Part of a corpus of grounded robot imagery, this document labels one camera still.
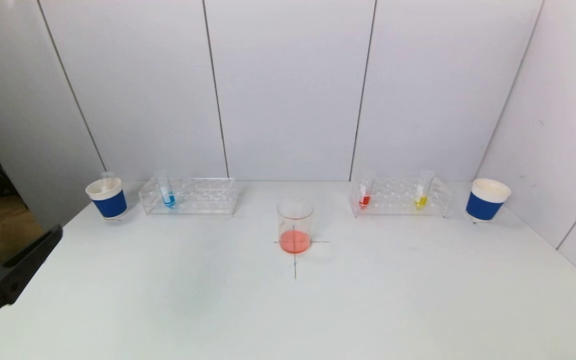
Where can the clear conical 50mL test tube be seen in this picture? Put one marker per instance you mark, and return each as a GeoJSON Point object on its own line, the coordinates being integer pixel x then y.
{"type": "Point", "coordinates": [107, 180]}

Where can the blue pigment test tube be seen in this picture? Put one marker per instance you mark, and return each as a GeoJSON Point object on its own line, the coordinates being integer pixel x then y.
{"type": "Point", "coordinates": [168, 197]}

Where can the clear acrylic test tube rack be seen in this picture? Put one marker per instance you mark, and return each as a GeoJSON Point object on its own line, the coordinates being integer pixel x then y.
{"type": "Point", "coordinates": [203, 197]}
{"type": "Point", "coordinates": [398, 200]}

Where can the clear glass beaker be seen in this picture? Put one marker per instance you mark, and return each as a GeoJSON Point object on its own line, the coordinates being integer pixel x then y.
{"type": "Point", "coordinates": [295, 235]}

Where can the red pigment test tube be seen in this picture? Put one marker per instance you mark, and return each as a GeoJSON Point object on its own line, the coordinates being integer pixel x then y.
{"type": "Point", "coordinates": [365, 200]}

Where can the yellow pigment test tube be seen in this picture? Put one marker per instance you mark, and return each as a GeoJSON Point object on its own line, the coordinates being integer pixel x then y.
{"type": "Point", "coordinates": [422, 200]}

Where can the blue white paper cup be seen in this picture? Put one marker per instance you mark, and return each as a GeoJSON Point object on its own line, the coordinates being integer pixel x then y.
{"type": "Point", "coordinates": [485, 205]}
{"type": "Point", "coordinates": [109, 202]}

